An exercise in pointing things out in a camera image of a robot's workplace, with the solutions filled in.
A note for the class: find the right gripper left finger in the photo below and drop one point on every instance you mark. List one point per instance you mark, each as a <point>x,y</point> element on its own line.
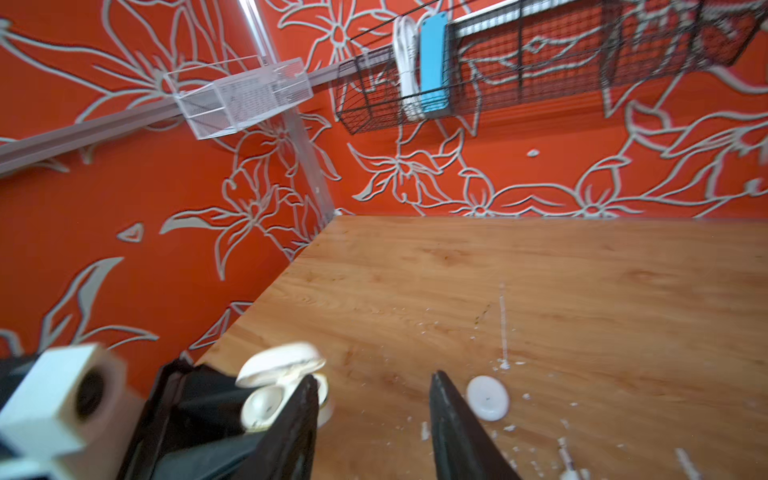
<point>287,449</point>

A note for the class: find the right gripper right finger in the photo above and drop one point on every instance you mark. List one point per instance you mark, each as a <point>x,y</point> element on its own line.
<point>461,447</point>

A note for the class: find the blue white box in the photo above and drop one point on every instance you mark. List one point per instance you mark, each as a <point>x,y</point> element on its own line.
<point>434,79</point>

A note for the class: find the black wire basket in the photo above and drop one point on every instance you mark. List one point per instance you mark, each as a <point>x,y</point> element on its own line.
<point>518,52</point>

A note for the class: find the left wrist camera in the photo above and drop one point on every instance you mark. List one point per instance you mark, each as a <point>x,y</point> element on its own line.
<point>67,413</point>

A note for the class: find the clear plastic bin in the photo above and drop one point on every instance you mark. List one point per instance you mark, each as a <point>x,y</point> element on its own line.
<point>223,98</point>

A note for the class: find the white round puck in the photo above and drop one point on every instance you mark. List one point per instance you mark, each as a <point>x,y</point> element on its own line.
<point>487,398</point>

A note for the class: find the white earbud charging case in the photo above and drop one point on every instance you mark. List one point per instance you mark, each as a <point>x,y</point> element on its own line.
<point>273,375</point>

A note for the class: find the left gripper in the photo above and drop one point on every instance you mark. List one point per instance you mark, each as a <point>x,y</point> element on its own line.
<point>191,428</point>

